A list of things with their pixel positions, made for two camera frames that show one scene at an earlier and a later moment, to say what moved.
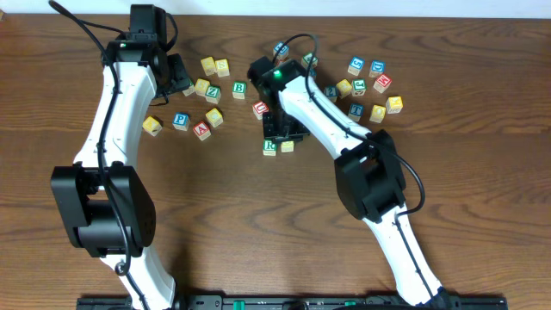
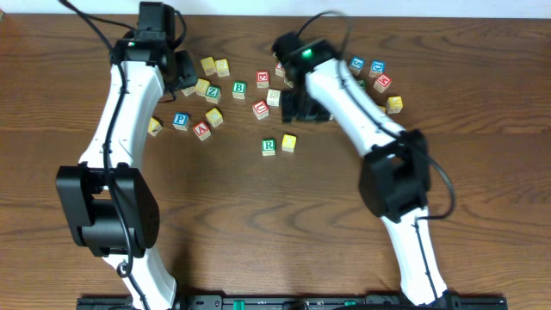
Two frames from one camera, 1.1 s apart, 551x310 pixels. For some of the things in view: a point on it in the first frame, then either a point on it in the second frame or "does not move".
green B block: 239,89 does not move
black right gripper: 269,131 -> 288,108
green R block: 269,147 does not move
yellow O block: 287,146 does not move
